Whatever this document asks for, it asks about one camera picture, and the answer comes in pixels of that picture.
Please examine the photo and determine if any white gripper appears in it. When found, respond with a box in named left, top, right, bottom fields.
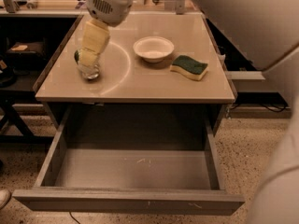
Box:
left=79, top=0, right=134, bottom=67

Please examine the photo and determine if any green soda can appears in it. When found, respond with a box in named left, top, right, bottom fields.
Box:
left=74, top=49, right=100, bottom=80

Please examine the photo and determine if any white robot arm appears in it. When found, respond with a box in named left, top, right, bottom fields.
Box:
left=191, top=0, right=299, bottom=224

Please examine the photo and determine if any grey cabinet with beige top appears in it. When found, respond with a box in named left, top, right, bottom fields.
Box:
left=35, top=11, right=235, bottom=124

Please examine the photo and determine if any open grey top drawer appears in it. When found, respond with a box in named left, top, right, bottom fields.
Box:
left=13, top=104, right=244, bottom=216

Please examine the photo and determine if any white bowl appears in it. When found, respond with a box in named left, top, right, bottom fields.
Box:
left=133, top=36, right=174, bottom=63

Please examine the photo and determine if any green and yellow sponge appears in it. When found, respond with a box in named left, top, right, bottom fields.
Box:
left=170, top=55, right=207, bottom=81

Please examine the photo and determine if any white shoe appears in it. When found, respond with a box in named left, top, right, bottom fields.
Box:
left=0, top=189, right=11, bottom=210

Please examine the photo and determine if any black stool frame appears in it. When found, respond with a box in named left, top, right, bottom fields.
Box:
left=0, top=91, right=53, bottom=145

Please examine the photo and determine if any black cable on floor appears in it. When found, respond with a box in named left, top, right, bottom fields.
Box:
left=68, top=211, right=81, bottom=224

